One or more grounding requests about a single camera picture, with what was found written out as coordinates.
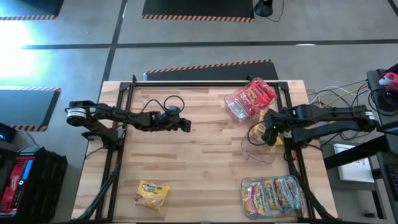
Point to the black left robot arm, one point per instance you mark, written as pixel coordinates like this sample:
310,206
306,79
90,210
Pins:
118,116

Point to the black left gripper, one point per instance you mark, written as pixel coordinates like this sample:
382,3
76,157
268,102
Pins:
168,122

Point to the red and white object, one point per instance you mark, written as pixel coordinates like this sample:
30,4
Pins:
388,80

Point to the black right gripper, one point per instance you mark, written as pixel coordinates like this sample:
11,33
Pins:
275,123

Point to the black box blue light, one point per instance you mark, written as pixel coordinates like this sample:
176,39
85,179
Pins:
7,133

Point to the black pole stand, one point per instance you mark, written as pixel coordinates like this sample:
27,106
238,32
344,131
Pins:
263,7

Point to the black side desk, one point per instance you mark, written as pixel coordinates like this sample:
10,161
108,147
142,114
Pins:
373,77

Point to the grey hazard-striped floor mat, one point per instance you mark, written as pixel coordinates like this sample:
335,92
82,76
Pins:
25,107

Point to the black hazard-striped floor mat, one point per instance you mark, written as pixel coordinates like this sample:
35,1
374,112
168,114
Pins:
205,74
28,6
199,7

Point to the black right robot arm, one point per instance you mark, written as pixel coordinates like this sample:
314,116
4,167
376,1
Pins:
326,115

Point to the grey cart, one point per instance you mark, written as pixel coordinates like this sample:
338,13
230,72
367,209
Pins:
351,193

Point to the red electronic device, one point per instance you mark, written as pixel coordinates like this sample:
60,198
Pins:
14,186

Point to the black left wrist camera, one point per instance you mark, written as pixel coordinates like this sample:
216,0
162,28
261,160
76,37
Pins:
172,110

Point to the black aluminium table frame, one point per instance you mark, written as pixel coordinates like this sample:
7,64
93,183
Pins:
202,84

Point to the black storage crate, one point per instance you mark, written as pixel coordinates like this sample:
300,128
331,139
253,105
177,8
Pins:
49,186

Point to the white paper sheet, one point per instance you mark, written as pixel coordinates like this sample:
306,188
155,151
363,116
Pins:
354,171

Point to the clear plastic bin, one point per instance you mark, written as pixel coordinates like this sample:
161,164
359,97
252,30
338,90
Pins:
258,154
230,102
245,214

